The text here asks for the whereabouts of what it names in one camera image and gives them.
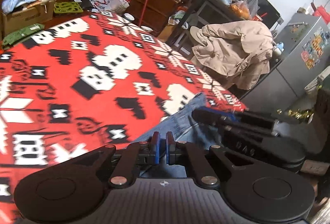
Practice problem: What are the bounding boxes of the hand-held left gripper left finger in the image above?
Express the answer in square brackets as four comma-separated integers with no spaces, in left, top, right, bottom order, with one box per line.
[66,132,161,188]

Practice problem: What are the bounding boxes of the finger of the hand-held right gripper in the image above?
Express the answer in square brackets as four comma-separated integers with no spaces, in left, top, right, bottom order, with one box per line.
[200,107,275,129]
[192,109,277,137]

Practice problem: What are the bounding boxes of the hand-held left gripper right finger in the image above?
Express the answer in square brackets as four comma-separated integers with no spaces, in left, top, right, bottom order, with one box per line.
[166,132,254,188]

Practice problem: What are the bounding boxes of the blue denim shorts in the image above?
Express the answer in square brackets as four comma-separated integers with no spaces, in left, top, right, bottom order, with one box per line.
[131,92,225,179]

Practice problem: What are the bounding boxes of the beige jacket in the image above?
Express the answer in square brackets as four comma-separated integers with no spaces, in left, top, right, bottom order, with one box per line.
[190,20,274,90]

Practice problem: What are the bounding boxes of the grey refrigerator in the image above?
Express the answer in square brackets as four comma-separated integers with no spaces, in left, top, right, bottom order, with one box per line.
[240,11,330,116]

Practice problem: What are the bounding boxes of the colourful fridge stickers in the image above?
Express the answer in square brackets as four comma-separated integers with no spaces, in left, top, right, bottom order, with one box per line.
[300,27,325,70]

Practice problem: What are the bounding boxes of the plastic bag of oranges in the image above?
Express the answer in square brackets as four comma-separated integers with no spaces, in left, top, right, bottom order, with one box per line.
[229,0,259,19]

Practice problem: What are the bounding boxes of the red patterned blanket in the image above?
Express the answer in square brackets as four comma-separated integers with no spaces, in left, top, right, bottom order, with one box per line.
[0,11,248,224]

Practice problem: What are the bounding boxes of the wooden drawer cabinet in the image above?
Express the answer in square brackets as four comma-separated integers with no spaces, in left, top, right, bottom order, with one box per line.
[129,0,186,31]

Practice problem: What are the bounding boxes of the green cutout mat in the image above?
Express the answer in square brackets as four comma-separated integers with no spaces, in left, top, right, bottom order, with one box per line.
[54,1,84,15]

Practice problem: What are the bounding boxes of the green patterned packet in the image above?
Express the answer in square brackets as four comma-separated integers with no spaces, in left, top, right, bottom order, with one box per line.
[1,23,44,46]

